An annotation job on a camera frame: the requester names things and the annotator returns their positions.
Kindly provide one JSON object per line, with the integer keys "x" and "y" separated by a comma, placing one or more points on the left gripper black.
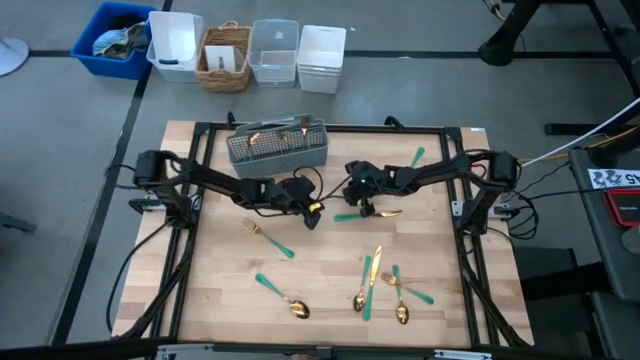
{"x": 300, "y": 197}

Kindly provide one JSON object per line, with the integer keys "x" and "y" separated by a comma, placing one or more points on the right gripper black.
{"x": 367, "y": 182}

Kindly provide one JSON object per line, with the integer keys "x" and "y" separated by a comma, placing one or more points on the grey mesh cutlery caddy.
{"x": 280, "y": 162}

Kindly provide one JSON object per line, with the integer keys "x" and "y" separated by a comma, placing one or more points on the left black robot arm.
{"x": 210, "y": 182}

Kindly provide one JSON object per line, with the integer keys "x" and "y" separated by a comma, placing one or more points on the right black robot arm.
{"x": 435, "y": 172}

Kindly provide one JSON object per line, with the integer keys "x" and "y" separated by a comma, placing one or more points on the clear plastic bin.
{"x": 274, "y": 75}

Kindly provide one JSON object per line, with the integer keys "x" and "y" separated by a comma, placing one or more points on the stacked white plastic bins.
{"x": 320, "y": 50}

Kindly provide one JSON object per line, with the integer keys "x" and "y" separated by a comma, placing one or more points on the woven wicker basket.
{"x": 222, "y": 82}

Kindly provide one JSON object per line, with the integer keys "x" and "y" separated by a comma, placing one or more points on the small white paper box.
{"x": 220, "y": 52}

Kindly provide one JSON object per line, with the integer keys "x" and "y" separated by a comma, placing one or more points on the black desk leg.
{"x": 502, "y": 50}

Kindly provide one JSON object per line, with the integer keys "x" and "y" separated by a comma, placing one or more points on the black desk foot bar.
{"x": 575, "y": 129}

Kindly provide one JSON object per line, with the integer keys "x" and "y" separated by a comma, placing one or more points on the dark grey desk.
{"x": 600, "y": 225}

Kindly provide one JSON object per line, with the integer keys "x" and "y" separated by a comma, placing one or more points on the white printed label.
{"x": 612, "y": 179}

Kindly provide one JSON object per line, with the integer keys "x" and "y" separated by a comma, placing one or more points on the blue plastic bin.
{"x": 115, "y": 70}

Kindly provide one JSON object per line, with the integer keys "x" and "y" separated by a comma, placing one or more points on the red-edged black device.
{"x": 625, "y": 207}

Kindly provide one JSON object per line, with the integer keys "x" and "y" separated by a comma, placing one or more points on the crumpled clothes pile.
{"x": 120, "y": 42}

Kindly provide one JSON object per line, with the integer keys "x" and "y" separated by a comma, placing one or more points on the grey furniture foot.
{"x": 15, "y": 222}

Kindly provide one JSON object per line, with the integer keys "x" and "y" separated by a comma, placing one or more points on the white round stand base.
{"x": 10, "y": 55}

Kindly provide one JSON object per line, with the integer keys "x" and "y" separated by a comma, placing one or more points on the black aluminium table frame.
{"x": 360, "y": 128}

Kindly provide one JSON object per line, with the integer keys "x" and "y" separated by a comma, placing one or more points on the black frame clamp post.
{"x": 230, "y": 119}
{"x": 393, "y": 121}

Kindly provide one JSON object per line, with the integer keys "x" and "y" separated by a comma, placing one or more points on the white mounting bracket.
{"x": 457, "y": 207}

